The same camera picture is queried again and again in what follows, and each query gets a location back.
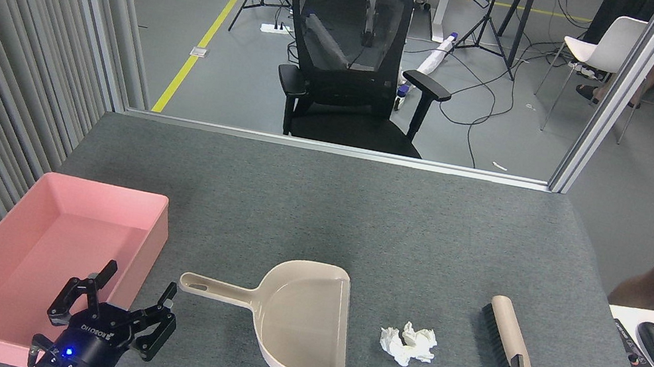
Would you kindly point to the white plastic chair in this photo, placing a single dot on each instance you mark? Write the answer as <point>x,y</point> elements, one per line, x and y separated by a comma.
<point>606,48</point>

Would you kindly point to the black stand pole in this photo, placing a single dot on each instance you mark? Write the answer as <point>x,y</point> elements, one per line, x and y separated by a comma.
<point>521,16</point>

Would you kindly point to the pink plastic bin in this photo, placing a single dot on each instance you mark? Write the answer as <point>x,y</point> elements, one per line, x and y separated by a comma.
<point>43,268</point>

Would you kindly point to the grey floor socket plate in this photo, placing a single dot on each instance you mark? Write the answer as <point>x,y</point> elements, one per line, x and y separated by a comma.
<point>198,52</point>

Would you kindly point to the white paper ball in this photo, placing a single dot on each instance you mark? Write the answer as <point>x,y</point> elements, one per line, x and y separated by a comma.
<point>420,341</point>
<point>395,347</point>

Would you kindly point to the white roll with blue ends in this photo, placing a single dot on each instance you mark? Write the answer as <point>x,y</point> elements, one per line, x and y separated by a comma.
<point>435,58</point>

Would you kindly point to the beige plastic dustpan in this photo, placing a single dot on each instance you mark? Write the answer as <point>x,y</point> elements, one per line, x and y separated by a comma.
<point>303,320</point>

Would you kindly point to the beige brush with black bristles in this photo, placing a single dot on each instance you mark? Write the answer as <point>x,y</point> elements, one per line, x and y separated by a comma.
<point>507,326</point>

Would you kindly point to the white stand on wheels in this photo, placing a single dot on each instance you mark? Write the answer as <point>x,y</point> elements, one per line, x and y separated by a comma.
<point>442,9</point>

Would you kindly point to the white power strip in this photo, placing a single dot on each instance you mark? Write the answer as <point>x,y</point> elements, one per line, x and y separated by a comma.
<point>275,28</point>

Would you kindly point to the black mesh office chair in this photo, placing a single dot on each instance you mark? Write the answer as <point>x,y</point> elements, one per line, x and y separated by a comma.
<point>337,125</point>

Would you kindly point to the small black device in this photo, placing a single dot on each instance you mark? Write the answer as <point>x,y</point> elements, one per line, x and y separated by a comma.
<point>631,348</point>

